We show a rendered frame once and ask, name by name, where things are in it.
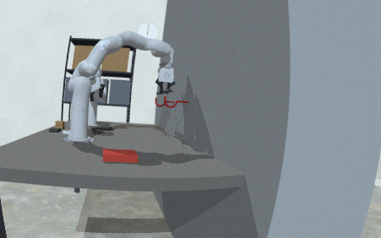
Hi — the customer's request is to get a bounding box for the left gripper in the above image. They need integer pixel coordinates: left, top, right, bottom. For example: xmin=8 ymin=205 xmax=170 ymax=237
xmin=90 ymin=77 xmax=105 ymax=102

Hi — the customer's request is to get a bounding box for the red rectangular block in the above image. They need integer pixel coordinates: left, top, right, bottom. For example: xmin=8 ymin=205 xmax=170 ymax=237
xmin=103 ymin=149 xmax=138 ymax=163

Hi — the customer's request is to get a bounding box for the small brown cardboard box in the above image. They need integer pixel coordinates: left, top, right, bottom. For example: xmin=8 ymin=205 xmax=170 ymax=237
xmin=55 ymin=121 xmax=65 ymax=129

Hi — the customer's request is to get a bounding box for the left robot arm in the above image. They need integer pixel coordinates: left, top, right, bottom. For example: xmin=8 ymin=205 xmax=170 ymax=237
xmin=88 ymin=67 xmax=107 ymax=126

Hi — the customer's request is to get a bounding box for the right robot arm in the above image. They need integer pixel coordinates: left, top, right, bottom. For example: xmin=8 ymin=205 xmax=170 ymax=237
xmin=63 ymin=30 xmax=174 ymax=141

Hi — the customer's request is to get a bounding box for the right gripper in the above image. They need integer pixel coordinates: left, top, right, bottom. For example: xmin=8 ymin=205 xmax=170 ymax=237
xmin=155 ymin=67 xmax=175 ymax=94

